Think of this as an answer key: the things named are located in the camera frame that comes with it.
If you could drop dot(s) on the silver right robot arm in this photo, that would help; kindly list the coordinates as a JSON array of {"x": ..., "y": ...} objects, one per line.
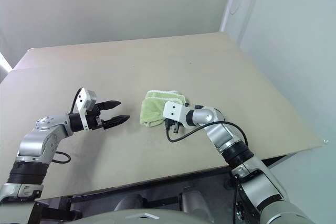
[{"x": 218, "y": 134}]

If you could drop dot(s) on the grey rounded shape under table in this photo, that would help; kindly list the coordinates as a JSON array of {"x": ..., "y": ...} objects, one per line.
[
  {"x": 195, "y": 203},
  {"x": 130, "y": 203}
]

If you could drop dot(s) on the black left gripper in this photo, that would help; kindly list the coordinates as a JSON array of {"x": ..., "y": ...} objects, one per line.
[{"x": 94, "y": 123}]

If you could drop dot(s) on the silver robot torso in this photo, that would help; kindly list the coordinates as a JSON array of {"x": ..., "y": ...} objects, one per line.
[{"x": 144, "y": 217}]

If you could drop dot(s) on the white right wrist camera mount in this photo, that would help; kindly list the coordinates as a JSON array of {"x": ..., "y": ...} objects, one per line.
[{"x": 173, "y": 111}]

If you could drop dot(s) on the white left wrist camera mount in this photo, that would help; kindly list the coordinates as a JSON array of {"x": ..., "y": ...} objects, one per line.
[{"x": 82, "y": 100}]

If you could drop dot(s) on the light green towel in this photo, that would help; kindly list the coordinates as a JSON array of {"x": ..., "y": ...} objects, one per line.
[{"x": 152, "y": 108}]

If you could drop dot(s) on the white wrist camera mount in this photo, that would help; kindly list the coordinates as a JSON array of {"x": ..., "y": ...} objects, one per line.
[
  {"x": 82, "y": 100},
  {"x": 173, "y": 111}
]

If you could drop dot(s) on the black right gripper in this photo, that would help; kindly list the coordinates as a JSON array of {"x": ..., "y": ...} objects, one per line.
[{"x": 174, "y": 127}]

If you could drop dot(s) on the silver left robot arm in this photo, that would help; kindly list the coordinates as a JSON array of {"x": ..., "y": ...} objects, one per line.
[{"x": 36, "y": 142}]

